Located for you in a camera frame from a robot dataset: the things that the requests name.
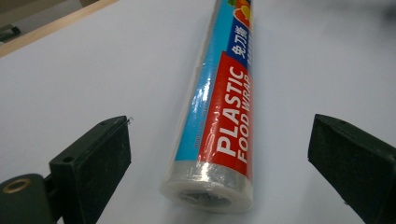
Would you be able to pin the dark object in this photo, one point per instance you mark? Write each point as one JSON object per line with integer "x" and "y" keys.
{"x": 8, "y": 32}

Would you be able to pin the plastic wrap roll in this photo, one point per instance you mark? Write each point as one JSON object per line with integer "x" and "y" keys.
{"x": 218, "y": 124}

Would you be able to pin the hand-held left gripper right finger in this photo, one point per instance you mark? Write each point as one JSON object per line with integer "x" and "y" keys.
{"x": 355, "y": 161}

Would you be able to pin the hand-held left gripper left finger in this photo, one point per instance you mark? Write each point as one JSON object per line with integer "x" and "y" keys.
{"x": 93, "y": 168}

